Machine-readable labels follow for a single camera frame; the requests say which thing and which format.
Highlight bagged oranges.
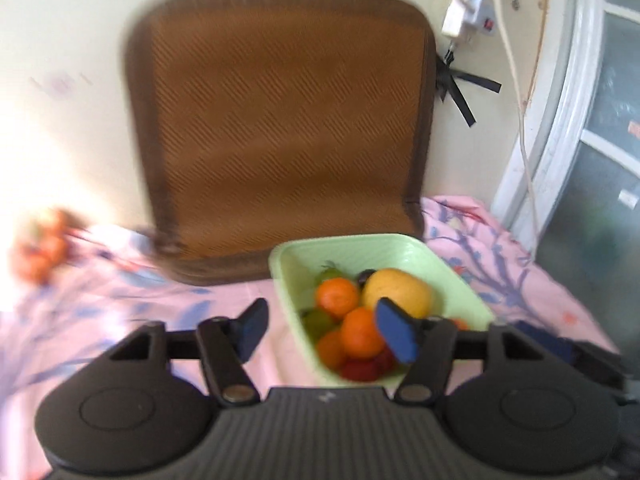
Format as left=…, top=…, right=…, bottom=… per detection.
left=11, top=206, right=83, bottom=287

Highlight brown woven seat cushion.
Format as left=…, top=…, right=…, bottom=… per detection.
left=122, top=0, right=442, bottom=289

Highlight light green plastic bowl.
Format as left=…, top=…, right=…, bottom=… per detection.
left=268, top=233, right=496, bottom=389

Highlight white power strip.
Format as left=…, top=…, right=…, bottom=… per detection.
left=442, top=0, right=502, bottom=42

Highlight green lime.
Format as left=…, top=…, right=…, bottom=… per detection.
left=300, top=307, right=341, bottom=341

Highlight mandarin orange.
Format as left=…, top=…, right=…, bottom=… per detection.
left=315, top=277, right=361, bottom=321

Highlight small wall sticker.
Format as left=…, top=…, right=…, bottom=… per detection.
left=30, top=73, right=93, bottom=96

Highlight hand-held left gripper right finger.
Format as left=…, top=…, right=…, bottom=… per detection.
left=375, top=297, right=557, bottom=405

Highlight pink printed blanket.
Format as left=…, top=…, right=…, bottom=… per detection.
left=0, top=194, right=623, bottom=480

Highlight black cushion strap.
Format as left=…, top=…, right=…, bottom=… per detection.
left=434, top=51, right=503, bottom=129

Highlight green tomato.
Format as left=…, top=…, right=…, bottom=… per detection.
left=317, top=262, right=354, bottom=284

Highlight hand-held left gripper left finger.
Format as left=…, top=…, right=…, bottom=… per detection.
left=109, top=297, right=271, bottom=406

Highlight white window frame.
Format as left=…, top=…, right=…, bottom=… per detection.
left=491, top=0, right=640, bottom=341

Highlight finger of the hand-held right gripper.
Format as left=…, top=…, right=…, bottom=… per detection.
left=512, top=320, right=582, bottom=362

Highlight white cable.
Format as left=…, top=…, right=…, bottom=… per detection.
left=489, top=0, right=542, bottom=257

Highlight yellow mango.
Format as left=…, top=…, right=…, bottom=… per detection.
left=362, top=268, right=434, bottom=321

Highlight large orange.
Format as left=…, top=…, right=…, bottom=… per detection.
left=340, top=307, right=389, bottom=361

